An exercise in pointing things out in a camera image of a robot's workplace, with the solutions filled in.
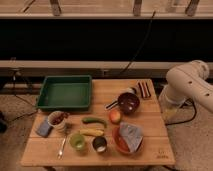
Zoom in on silver fork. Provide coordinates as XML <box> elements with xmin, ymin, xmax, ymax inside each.
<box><xmin>58</xmin><ymin>137</ymin><xmax>66</xmax><ymax>159</ymax></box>

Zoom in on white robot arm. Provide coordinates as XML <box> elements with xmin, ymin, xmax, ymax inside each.
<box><xmin>158</xmin><ymin>60</ymin><xmax>213</xmax><ymax>122</ymax></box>

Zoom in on small black cup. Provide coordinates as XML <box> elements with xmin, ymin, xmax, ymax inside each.
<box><xmin>92</xmin><ymin>136</ymin><xmax>107</xmax><ymax>153</ymax></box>

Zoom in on green plastic cup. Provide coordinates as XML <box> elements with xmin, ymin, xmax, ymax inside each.
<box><xmin>69</xmin><ymin>133</ymin><xmax>85</xmax><ymax>151</ymax></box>

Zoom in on dark purple saucepan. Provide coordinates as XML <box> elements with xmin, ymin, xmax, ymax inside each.
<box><xmin>106</xmin><ymin>92</ymin><xmax>140</xmax><ymax>115</ymax></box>

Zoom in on peach apple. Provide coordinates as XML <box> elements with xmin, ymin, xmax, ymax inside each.
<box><xmin>109</xmin><ymin>109</ymin><xmax>121</xmax><ymax>124</ymax></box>

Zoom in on dark striped block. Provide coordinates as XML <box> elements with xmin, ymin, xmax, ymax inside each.
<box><xmin>138</xmin><ymin>82</ymin><xmax>151</xmax><ymax>99</ymax></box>

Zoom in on green cucumber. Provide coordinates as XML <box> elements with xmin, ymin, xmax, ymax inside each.
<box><xmin>82</xmin><ymin>117</ymin><xmax>107</xmax><ymax>128</ymax></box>

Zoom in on wooden folding table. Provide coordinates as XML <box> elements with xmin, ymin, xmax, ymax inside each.
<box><xmin>21</xmin><ymin>79</ymin><xmax>175</xmax><ymax>167</ymax></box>

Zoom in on green plastic tray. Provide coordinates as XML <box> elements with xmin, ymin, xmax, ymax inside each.
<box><xmin>36</xmin><ymin>75</ymin><xmax>92</xmax><ymax>111</ymax></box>

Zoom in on yellow banana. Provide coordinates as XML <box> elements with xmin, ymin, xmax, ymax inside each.
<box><xmin>79</xmin><ymin>129</ymin><xmax>104</xmax><ymax>137</ymax></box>

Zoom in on grey folded cloth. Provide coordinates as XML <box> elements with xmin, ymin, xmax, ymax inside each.
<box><xmin>119</xmin><ymin>122</ymin><xmax>143</xmax><ymax>153</ymax></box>

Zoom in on orange bowl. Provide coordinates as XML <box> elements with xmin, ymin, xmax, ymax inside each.
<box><xmin>111</xmin><ymin>126</ymin><xmax>144</xmax><ymax>156</ymax></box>

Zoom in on white mug with brown contents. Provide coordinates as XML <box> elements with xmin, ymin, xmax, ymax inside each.
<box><xmin>47</xmin><ymin>111</ymin><xmax>68</xmax><ymax>132</ymax></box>

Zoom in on blue sponge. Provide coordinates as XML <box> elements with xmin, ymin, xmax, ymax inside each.
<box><xmin>36</xmin><ymin>120</ymin><xmax>52</xmax><ymax>138</ymax></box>

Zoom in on black cable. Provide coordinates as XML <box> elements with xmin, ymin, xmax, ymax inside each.
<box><xmin>117</xmin><ymin>9</ymin><xmax>157</xmax><ymax>77</ymax></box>

